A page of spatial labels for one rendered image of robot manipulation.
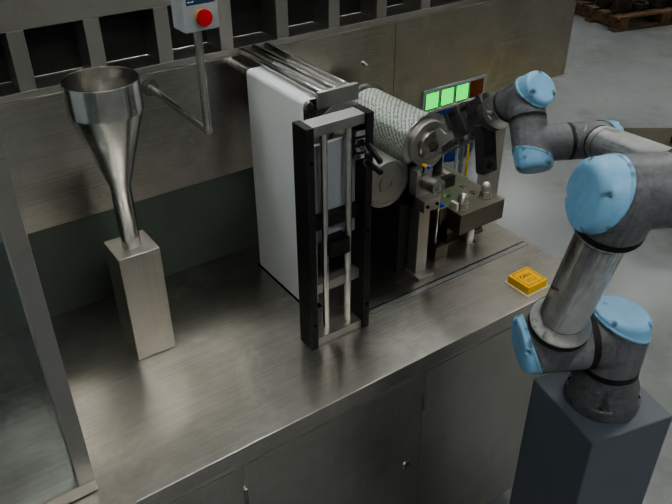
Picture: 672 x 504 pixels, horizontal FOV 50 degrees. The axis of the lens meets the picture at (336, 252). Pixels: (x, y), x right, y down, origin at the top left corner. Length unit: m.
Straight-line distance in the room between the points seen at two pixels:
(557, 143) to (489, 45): 0.87
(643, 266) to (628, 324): 2.35
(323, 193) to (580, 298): 0.53
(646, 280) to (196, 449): 2.66
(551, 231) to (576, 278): 2.68
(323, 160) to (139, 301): 0.50
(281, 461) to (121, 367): 0.41
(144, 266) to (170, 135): 0.36
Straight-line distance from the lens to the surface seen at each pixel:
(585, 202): 1.14
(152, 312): 1.64
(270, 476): 1.63
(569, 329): 1.38
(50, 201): 1.74
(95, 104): 1.38
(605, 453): 1.60
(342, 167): 1.50
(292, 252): 1.75
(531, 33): 2.46
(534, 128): 1.50
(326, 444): 1.67
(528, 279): 1.90
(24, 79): 1.64
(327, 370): 1.62
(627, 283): 3.66
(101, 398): 1.63
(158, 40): 1.71
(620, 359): 1.51
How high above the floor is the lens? 1.99
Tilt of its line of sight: 33 degrees down
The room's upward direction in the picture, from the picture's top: straight up
